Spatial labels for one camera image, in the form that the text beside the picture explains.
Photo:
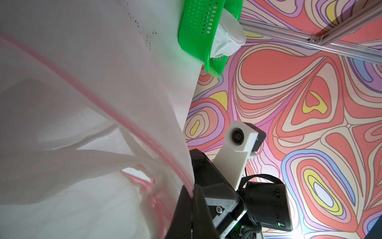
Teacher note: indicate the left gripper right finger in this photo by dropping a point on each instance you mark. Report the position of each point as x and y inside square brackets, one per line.
[202, 225]

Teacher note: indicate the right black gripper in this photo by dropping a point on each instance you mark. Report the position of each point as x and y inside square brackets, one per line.
[226, 207]

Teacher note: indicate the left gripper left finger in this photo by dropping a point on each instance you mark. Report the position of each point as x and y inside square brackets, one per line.
[182, 223]

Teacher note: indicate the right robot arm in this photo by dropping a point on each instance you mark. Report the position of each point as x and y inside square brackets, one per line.
[261, 201]

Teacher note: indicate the green plastic basket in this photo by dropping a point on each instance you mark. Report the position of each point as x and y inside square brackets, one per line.
[198, 27]

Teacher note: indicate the aluminium frame rail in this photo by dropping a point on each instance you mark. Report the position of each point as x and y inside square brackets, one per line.
[331, 41]

